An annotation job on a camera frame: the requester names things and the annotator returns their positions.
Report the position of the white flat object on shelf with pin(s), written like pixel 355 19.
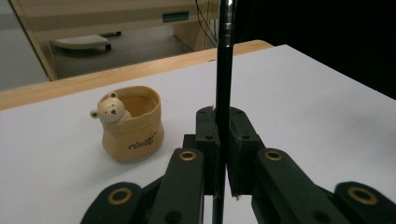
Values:
pixel 81 41

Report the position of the tan bear cup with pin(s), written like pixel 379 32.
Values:
pixel 134 140

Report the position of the light wooden table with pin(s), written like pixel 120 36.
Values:
pixel 62 90

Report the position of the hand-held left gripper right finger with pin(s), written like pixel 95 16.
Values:
pixel 274 186

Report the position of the light wooden desk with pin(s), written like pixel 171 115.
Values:
pixel 93 18

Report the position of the black curtain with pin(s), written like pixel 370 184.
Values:
pixel 311 31

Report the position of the black makeup brush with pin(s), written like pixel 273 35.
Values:
pixel 224 77

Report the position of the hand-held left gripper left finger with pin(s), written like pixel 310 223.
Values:
pixel 186 186

